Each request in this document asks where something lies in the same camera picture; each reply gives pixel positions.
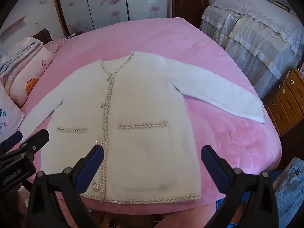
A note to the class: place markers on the lace covered furniture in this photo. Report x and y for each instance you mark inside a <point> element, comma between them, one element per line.
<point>256,35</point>

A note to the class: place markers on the pink pillow orange flower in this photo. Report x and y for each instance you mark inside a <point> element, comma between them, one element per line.
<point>28,73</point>

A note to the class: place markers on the folded floral blanket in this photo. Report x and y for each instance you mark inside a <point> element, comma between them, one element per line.
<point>16,52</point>

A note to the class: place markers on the brown wooden door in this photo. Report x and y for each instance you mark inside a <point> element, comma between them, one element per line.
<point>192,2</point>

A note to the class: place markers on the person's blue jeans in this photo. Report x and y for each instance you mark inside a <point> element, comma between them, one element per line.
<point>289,187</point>

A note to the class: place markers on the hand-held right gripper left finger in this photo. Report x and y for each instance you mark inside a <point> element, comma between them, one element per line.
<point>91,163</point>

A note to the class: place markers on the white fluffy cardigan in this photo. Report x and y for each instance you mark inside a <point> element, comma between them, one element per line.
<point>147,99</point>

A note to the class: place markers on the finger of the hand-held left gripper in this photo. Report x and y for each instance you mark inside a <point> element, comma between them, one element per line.
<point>38,139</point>
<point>11,139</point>

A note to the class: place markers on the pink frilled pillow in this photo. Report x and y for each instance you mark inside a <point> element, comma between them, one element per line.
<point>57,46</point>

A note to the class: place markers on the wooden wall shelf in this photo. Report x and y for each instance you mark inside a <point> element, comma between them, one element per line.
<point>14,27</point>

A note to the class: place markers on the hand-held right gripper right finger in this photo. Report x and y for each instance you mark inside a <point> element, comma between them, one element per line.
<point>212,165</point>

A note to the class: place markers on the floral sliding wardrobe doors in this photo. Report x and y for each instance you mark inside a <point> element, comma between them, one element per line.
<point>106,2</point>

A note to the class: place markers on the dark wooden headboard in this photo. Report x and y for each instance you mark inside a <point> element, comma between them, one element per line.
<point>45,35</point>

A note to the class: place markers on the wooden drawer cabinet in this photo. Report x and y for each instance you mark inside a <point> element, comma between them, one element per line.
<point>287,102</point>

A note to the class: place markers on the pink bed blanket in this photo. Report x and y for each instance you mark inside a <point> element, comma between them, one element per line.
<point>166,38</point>

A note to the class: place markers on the pale pink printed pillow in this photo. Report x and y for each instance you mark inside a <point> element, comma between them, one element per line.
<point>8,116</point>

